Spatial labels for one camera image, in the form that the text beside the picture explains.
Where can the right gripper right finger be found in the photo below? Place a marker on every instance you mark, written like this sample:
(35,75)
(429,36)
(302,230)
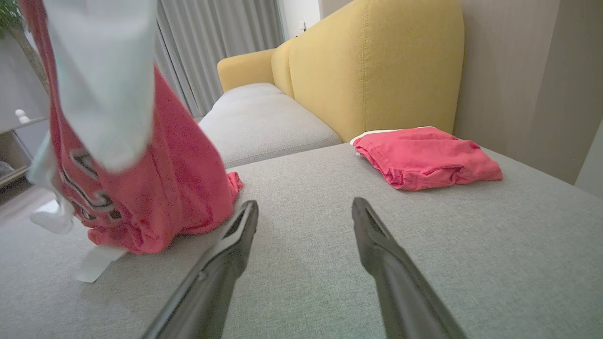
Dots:
(400,292)

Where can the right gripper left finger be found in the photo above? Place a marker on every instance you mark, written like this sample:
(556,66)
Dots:
(212,292)

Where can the red jersey with number 23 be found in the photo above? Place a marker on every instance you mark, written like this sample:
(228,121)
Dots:
(165,179)

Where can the folded red garment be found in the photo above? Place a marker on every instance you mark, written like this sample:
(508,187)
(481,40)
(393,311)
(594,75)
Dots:
(424,157)

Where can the large grey sofa seat cushion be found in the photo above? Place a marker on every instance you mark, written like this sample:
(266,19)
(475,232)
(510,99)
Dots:
(424,245)

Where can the yellow sofa armrest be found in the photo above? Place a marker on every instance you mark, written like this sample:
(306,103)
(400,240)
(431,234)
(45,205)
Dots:
(245,68)

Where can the yellow sofa backrest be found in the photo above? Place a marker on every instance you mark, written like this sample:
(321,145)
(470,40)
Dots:
(386,66)

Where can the low grey shelf unit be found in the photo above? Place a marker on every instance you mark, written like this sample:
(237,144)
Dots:
(19,150)

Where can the grey curtain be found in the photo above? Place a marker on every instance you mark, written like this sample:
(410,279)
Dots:
(221,42)

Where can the small white figurine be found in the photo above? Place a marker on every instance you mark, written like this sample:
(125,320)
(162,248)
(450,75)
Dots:
(21,115)

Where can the green potted plant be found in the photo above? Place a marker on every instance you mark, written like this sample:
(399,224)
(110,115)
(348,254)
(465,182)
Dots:
(9,14)

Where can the white wall outlet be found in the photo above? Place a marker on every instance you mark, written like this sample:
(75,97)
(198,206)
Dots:
(302,25)

